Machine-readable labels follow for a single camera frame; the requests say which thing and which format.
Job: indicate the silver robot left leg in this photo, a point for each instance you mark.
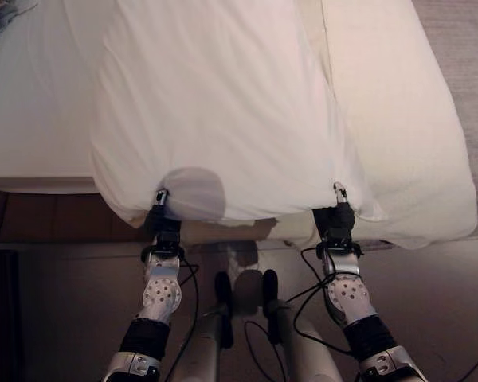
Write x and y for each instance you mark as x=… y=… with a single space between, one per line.
x=207 y=350

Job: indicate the black right wrist clamp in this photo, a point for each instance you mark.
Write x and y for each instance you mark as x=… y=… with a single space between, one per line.
x=338 y=246

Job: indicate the black left wrist clamp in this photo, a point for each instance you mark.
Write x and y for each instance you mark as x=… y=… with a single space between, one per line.
x=168 y=243

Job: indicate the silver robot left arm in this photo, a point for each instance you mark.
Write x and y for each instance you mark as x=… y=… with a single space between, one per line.
x=159 y=294

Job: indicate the grey pillow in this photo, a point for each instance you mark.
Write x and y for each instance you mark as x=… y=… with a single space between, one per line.
x=0 y=18

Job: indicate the black wrist clamp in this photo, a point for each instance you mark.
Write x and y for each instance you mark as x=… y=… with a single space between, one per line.
x=168 y=243
x=338 y=246

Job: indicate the white duvet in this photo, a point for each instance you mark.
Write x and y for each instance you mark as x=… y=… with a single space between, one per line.
x=215 y=111

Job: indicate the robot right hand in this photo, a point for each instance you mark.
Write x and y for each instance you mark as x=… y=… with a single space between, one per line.
x=336 y=221

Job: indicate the cream bed blanket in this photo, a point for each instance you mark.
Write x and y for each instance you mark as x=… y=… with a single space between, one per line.
x=402 y=139

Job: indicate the dark robot foot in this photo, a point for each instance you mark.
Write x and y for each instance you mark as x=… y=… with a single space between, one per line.
x=224 y=290
x=271 y=288

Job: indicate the dark robot right foot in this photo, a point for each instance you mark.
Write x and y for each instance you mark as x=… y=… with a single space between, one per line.
x=271 y=288

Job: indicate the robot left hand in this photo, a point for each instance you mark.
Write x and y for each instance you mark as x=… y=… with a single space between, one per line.
x=163 y=219

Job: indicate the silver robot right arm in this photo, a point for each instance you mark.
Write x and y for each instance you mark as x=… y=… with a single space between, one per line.
x=350 y=294

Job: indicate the white sheeted mattress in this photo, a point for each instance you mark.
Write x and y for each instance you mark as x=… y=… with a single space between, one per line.
x=36 y=111

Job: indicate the dark robot left foot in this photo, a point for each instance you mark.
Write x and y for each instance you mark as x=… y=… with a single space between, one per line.
x=224 y=290

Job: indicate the brown wooden bed frame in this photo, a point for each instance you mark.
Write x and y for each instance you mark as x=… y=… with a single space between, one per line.
x=63 y=217

